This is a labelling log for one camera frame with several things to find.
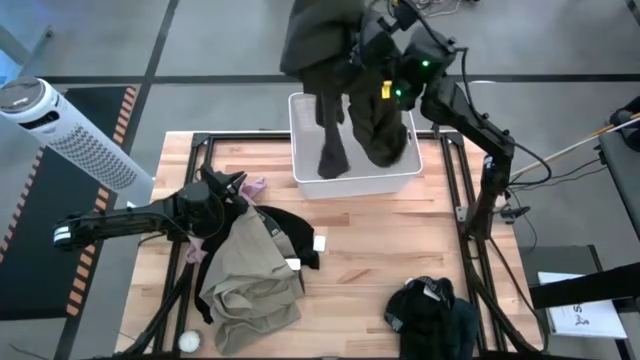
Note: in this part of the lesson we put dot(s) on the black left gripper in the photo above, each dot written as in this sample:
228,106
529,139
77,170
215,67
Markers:
200,207

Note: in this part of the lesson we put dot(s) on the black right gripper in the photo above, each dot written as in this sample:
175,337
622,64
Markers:
376,42

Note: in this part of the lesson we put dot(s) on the pale pink garment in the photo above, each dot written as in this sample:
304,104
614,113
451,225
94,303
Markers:
252,189

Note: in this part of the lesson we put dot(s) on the dark olive garment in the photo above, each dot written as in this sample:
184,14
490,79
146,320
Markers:
320,30

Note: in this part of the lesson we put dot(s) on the khaki garment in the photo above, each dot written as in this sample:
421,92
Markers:
250,290

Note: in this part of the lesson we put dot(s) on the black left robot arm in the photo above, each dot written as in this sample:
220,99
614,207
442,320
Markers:
120,220

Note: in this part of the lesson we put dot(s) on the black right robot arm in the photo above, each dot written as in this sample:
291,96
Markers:
470,120

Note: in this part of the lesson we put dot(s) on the yellow tag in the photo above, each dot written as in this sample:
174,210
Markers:
386,89

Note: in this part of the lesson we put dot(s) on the white garment label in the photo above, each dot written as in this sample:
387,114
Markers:
293,264
320,243

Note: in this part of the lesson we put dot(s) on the white perforated plastic basket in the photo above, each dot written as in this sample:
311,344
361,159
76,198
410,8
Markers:
350,187

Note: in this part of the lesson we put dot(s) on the white tower fan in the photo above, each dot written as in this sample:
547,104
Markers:
75,140

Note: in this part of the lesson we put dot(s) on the white tape roll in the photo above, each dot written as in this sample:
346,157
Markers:
190,341

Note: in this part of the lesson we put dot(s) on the black mat with orange stripes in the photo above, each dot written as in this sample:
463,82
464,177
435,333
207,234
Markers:
35,270

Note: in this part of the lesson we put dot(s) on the white rod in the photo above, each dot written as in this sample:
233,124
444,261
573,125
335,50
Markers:
575,146

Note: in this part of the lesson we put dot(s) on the black garment with white label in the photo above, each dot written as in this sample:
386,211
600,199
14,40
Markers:
425,325

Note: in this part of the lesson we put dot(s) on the yellow wooden stick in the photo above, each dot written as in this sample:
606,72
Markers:
615,126

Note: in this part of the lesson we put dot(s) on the grey padded bench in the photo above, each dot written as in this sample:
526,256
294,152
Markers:
625,175

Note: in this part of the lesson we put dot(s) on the dark teal garment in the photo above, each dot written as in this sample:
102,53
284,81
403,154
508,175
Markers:
466,325

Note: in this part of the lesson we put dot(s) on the black flat bar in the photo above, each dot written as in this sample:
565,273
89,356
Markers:
585,289

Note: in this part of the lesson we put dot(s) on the white paper booklet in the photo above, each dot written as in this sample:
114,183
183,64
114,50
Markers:
590,320

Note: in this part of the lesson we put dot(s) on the black aluminium table frame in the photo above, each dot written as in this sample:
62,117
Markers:
240,136

